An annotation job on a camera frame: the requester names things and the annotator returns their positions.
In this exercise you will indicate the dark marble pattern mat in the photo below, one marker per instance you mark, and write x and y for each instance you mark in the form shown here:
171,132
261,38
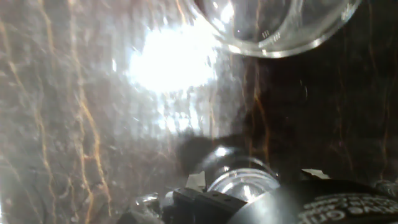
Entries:
77,124

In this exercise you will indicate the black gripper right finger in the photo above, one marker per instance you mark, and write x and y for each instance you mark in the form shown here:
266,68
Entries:
315,173

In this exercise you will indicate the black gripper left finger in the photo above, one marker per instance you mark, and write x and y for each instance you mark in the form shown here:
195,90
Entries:
205,205

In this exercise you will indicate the clear glass beaker with spout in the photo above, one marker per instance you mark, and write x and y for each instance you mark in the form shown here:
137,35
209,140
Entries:
273,28

